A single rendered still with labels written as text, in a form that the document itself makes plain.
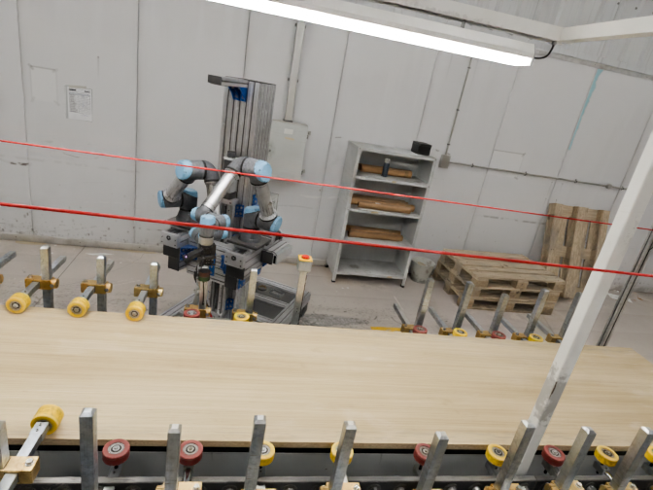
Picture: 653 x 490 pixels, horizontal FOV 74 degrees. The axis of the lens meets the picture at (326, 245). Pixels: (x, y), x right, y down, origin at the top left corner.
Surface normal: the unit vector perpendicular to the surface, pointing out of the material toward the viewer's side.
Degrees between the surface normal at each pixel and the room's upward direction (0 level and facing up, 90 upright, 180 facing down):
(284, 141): 90
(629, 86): 90
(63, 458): 90
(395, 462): 90
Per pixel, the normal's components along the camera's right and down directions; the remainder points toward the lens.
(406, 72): 0.18, 0.37
